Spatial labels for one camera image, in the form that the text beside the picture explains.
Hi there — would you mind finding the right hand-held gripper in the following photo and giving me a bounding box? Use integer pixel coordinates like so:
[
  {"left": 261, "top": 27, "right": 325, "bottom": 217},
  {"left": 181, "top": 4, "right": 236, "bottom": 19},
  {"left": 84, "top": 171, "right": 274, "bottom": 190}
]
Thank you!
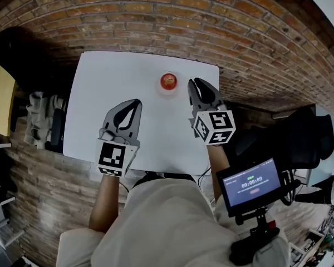
[{"left": 187, "top": 77, "right": 237, "bottom": 147}]

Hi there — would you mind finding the white plate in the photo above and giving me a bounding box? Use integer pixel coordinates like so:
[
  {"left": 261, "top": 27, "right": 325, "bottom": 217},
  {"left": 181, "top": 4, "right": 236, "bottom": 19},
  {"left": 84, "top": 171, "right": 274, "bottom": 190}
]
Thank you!
[{"left": 155, "top": 73, "right": 183, "bottom": 100}]

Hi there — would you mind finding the person's left forearm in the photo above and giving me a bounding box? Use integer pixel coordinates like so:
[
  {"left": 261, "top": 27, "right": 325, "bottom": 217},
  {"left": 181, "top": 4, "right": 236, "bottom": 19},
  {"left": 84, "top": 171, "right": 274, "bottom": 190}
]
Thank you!
[{"left": 89, "top": 173, "right": 121, "bottom": 234}]

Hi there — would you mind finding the person's white shirt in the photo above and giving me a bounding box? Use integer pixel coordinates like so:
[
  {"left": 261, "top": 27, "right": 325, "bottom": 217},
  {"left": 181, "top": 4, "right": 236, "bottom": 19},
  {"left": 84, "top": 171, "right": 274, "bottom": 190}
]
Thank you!
[{"left": 56, "top": 176, "right": 292, "bottom": 267}]

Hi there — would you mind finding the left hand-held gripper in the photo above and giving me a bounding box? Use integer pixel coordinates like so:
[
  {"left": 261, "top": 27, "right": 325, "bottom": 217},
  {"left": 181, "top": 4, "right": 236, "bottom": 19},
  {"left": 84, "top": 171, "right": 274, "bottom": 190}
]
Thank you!
[{"left": 95, "top": 98, "right": 143, "bottom": 178}]

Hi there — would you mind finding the black mesh office chair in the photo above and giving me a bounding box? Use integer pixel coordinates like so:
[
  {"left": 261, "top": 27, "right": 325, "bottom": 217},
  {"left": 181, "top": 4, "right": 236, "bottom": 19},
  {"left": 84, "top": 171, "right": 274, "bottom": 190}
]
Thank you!
[{"left": 233, "top": 106, "right": 334, "bottom": 173}]

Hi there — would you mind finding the white shelf rack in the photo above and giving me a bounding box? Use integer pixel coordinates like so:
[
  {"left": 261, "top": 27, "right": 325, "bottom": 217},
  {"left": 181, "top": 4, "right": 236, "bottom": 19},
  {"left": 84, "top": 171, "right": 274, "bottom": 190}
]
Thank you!
[{"left": 0, "top": 139, "right": 26, "bottom": 267}]

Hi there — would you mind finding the black monitor mount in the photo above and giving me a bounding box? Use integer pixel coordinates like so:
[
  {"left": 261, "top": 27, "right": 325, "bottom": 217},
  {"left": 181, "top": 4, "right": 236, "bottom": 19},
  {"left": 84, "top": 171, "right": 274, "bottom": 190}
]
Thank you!
[{"left": 229, "top": 206, "right": 281, "bottom": 267}]

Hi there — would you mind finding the red apple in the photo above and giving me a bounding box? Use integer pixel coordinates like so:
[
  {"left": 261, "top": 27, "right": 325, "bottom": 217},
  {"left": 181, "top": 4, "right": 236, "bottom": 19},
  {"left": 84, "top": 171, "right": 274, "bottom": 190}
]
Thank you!
[{"left": 160, "top": 72, "right": 179, "bottom": 91}]

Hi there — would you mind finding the small black monitor screen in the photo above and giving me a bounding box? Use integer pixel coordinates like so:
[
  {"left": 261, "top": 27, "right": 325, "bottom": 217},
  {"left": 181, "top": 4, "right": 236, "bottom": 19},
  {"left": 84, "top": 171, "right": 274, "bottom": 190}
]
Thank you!
[{"left": 216, "top": 157, "right": 285, "bottom": 218}]

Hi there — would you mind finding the black monitor cable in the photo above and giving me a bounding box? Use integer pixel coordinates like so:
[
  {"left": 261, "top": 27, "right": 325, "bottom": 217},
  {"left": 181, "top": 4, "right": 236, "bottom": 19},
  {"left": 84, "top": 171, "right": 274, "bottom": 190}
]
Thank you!
[{"left": 279, "top": 169, "right": 302, "bottom": 207}]

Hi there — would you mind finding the yellow wooden board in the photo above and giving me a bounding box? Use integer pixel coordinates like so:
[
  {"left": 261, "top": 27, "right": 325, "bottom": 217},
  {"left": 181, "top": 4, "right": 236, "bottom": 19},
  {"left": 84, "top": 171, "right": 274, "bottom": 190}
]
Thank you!
[{"left": 0, "top": 65, "right": 18, "bottom": 137}]

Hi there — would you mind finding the person's right forearm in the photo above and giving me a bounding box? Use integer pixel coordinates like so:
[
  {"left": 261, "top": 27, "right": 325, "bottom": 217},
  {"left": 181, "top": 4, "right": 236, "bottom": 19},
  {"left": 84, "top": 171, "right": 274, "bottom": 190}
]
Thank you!
[{"left": 206, "top": 144, "right": 230, "bottom": 203}]

